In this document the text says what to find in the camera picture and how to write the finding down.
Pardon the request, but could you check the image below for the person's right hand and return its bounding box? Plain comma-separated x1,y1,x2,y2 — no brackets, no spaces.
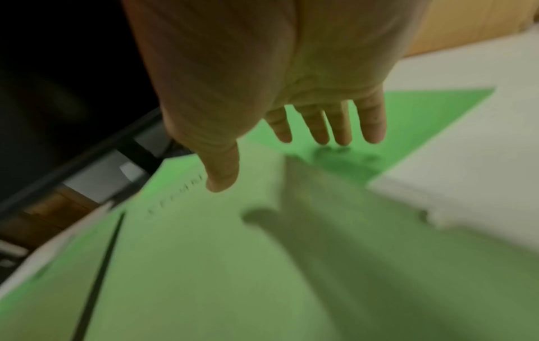
121,0,431,193

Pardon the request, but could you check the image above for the large green paper sheet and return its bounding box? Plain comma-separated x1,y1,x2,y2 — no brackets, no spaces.
0,139,539,341

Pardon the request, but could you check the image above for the wooden panel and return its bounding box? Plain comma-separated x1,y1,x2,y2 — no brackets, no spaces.
403,0,539,58

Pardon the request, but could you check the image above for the thin black strip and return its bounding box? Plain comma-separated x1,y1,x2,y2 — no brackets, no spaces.
71,212,127,341

